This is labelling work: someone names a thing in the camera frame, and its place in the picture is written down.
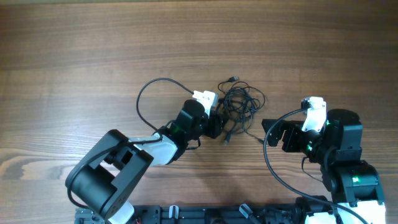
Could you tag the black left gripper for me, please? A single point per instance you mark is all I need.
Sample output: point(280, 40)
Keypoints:
point(215, 125)

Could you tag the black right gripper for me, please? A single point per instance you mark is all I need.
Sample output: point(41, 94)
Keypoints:
point(294, 128)

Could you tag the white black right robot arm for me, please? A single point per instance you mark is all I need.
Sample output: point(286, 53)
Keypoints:
point(354, 184)

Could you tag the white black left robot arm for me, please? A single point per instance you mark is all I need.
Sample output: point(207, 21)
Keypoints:
point(104, 179)

